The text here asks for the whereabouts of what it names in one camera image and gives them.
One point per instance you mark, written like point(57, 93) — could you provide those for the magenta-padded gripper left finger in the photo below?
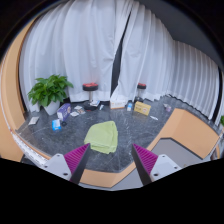
point(76, 156)

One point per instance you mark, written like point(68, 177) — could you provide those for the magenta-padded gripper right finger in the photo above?
point(145, 158)

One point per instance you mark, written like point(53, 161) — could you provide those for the light green towel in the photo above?
point(101, 136)

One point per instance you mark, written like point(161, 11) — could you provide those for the small black object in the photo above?
point(64, 123)

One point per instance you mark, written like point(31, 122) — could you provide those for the blue cardboard box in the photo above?
point(56, 124)

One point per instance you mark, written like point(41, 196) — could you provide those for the small white tube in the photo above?
point(154, 117)

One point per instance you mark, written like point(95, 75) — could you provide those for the white card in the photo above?
point(74, 114)

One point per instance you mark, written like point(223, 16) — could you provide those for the purple cardboard box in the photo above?
point(64, 111)

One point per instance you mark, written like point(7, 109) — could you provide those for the printed picture card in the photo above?
point(79, 109)

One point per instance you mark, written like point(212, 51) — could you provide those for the yellow cardboard box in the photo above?
point(142, 108)

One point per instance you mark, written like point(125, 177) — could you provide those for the small white blue box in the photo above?
point(129, 106)

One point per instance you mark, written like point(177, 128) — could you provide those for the small purple object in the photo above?
point(167, 107)

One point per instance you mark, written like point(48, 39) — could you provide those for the white flat packet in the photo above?
point(33, 120)

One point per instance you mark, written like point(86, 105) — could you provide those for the white booklet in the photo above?
point(94, 103)

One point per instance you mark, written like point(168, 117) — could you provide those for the white orange cardboard box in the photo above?
point(118, 104)

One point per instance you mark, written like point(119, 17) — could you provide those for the black red bar stool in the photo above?
point(141, 86)
point(90, 87)

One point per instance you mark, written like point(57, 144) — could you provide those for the green plant in white pot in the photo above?
point(48, 90)

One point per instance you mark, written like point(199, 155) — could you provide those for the white curtain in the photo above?
point(160, 56)
point(73, 43)

